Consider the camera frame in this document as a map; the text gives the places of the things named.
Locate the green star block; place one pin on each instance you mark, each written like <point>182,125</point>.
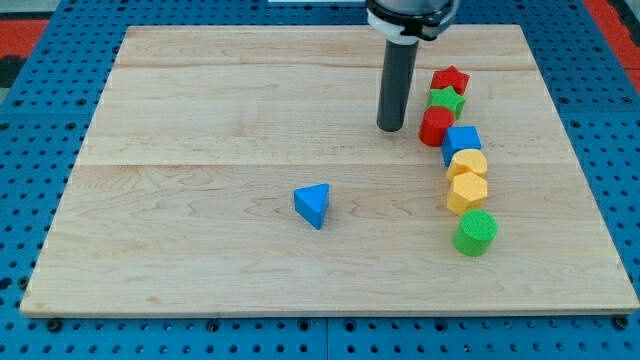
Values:
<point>448,98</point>

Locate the light wooden board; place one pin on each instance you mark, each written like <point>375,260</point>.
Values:
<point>180,204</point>

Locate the blue triangle block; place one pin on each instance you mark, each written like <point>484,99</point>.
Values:
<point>312,202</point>

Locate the blue cube block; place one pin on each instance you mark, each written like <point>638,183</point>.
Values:
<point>459,138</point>

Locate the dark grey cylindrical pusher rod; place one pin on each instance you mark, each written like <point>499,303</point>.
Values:
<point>397,74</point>

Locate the yellow pac-man shaped block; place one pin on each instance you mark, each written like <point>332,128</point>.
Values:
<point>467,160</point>

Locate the yellow hexagon block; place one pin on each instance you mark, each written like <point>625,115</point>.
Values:
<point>467,191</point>

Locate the red star block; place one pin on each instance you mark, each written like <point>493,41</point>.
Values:
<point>450,76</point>

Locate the red cylinder block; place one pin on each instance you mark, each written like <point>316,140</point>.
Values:
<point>435,122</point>

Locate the green cylinder block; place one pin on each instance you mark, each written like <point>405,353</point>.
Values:
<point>475,232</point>

